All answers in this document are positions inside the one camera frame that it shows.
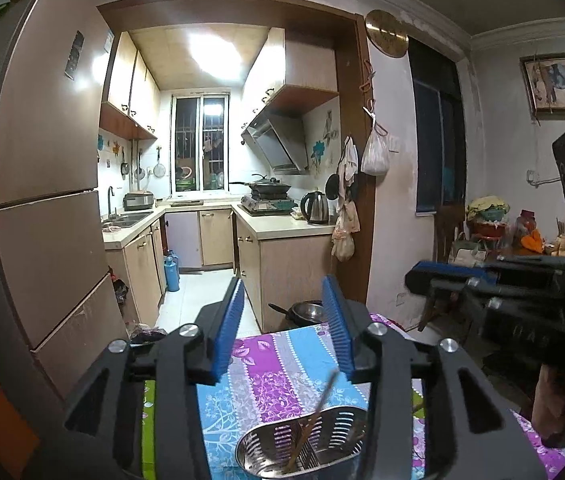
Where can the perforated steel utensil holder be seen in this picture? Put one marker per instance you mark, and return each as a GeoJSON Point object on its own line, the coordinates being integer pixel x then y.
{"type": "Point", "coordinates": [267, 447]}

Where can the hanging mesh strainer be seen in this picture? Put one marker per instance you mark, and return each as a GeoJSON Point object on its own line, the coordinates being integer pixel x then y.
{"type": "Point", "coordinates": [160, 170]}

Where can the white wall switch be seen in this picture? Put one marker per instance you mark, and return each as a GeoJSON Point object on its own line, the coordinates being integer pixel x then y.
{"type": "Point", "coordinates": [395, 145]}

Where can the jar with red lid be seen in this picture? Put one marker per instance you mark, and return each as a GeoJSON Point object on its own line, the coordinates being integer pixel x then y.
{"type": "Point", "coordinates": [526, 222]}

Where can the gas stove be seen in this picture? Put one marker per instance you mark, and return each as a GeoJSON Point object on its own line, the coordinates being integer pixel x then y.
{"type": "Point", "coordinates": [267, 205]}

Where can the person's right hand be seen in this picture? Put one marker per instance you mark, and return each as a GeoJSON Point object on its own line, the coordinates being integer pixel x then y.
{"type": "Point", "coordinates": [552, 400]}

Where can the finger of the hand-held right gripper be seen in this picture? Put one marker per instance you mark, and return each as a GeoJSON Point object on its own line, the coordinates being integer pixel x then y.
{"type": "Point", "coordinates": [532, 266]}
{"type": "Point", "coordinates": [455, 271]}

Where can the kitchen faucet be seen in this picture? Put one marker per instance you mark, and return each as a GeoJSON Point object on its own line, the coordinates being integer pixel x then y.
{"type": "Point", "coordinates": [111, 200]}

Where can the hanging white cloth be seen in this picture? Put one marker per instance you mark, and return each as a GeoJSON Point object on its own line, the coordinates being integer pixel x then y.
{"type": "Point", "coordinates": [348, 160]}

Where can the beige refrigerator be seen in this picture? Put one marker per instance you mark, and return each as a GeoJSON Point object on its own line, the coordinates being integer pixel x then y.
{"type": "Point", "coordinates": [42, 135]}

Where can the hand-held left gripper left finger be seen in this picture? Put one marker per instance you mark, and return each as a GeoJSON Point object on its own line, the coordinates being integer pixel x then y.
{"type": "Point", "coordinates": [227, 330]}

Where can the beige cabinet above hood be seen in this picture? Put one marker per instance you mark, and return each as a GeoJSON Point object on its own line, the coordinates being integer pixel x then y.
{"type": "Point", "coordinates": [307, 65]}

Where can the round gold wall clock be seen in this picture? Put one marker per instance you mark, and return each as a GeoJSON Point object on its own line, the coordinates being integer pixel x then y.
{"type": "Point", "coordinates": [386, 34]}

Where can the frying pan on floor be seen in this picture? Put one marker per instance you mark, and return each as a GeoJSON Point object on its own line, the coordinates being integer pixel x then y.
{"type": "Point", "coordinates": [307, 312]}

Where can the hanging black pan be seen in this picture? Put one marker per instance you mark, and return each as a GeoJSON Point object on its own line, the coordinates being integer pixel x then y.
{"type": "Point", "coordinates": [331, 187]}

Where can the steel electric kettle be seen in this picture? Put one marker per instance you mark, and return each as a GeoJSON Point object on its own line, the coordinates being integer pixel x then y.
{"type": "Point", "coordinates": [316, 208]}

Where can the dark bag on floor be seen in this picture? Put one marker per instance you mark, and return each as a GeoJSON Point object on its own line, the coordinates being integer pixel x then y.
{"type": "Point", "coordinates": [120, 291]}

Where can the steel range hood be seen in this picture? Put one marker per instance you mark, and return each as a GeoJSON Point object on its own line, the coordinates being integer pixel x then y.
{"type": "Point", "coordinates": [277, 142]}

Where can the white hanging plastic bag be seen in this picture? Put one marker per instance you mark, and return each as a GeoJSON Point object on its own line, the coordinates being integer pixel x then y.
{"type": "Point", "coordinates": [374, 155]}

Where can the ceiling light panel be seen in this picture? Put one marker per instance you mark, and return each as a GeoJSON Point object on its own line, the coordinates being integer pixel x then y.
{"type": "Point", "coordinates": [217, 55]}

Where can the long beige wall cabinet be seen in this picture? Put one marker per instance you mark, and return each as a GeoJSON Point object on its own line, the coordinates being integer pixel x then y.
{"type": "Point", "coordinates": [122, 80]}

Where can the kitchen window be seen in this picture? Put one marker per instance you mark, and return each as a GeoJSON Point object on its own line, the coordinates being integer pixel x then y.
{"type": "Point", "coordinates": [212, 130]}

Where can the flower wall decal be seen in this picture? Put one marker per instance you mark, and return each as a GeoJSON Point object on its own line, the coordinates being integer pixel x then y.
{"type": "Point", "coordinates": [320, 152]}

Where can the brown wooden door frame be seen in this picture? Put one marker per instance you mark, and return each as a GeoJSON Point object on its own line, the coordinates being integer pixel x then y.
{"type": "Point", "coordinates": [357, 110]}

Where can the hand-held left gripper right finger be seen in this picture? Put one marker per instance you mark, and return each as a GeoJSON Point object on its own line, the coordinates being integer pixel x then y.
{"type": "Point", "coordinates": [336, 330]}

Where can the silver toaster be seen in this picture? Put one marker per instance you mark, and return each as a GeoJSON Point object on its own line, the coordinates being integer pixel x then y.
{"type": "Point", "coordinates": [138, 201]}

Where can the floral striped tablecloth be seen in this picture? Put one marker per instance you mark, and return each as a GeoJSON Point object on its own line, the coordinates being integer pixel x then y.
{"type": "Point", "coordinates": [272, 375]}

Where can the wooden cutting board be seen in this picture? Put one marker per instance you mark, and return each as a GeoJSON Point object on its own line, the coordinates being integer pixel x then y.
{"type": "Point", "coordinates": [186, 203]}

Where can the blue thermos bottle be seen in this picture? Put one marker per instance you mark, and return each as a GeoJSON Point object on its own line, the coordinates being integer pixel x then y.
{"type": "Point", "coordinates": [177, 260]}
{"type": "Point", "coordinates": [170, 275]}

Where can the stove counter cabinet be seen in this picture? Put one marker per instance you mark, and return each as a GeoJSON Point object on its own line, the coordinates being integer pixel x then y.
{"type": "Point", "coordinates": [292, 265]}

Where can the framed wall picture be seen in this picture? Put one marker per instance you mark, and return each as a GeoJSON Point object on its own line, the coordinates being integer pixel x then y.
{"type": "Point", "coordinates": [555, 85]}

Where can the sink counter cabinet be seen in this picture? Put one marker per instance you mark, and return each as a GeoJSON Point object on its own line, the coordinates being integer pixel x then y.
{"type": "Point", "coordinates": [137, 265]}

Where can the steel kitchen sink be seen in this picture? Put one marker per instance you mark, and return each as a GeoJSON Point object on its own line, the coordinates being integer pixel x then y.
{"type": "Point", "coordinates": [127, 219]}

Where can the wooden chopstick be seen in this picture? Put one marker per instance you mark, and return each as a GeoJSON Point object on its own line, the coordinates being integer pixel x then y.
{"type": "Point", "coordinates": [307, 425]}

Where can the beige cabinet under window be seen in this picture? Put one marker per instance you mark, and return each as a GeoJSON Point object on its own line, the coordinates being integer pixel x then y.
{"type": "Point", "coordinates": [215, 237]}

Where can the hanging beige cloth bag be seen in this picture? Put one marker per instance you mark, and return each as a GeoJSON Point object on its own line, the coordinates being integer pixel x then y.
{"type": "Point", "coordinates": [345, 240]}

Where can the black wok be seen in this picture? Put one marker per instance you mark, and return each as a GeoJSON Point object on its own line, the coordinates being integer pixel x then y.
{"type": "Point", "coordinates": [268, 187]}

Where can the dark room window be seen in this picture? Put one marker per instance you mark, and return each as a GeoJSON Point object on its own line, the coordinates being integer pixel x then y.
{"type": "Point", "coordinates": [430, 150]}

